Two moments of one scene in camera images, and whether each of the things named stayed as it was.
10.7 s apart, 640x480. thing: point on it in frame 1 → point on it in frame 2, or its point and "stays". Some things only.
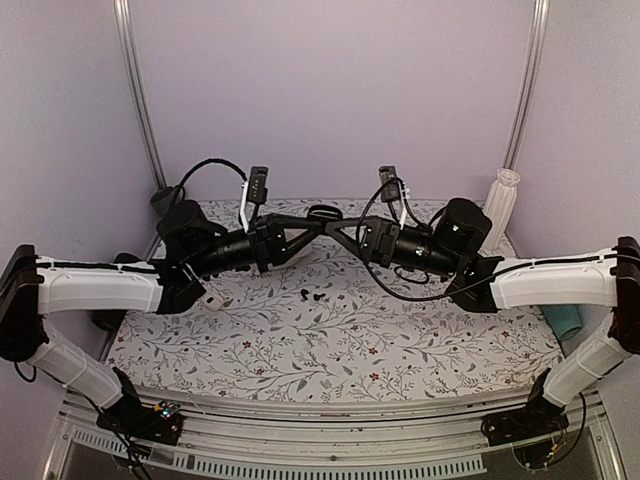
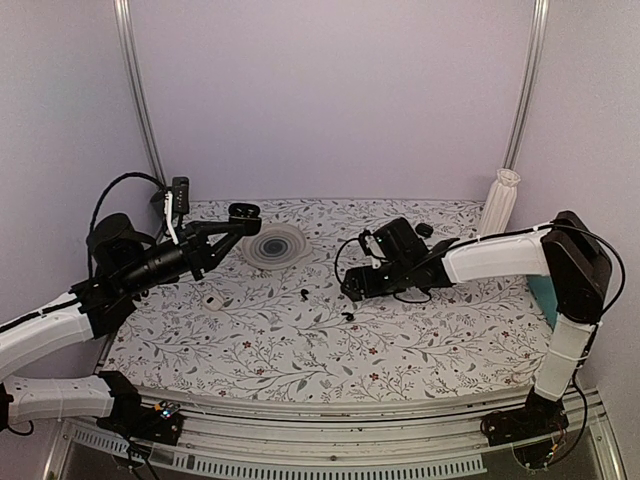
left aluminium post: [123, 13] stays
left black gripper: [268, 240] → [205, 255]
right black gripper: [379, 240] → [353, 276]
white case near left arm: [213, 302] stays
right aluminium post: [529, 84] stays
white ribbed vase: [499, 205] stays
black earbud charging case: [325, 212] → [247, 215]
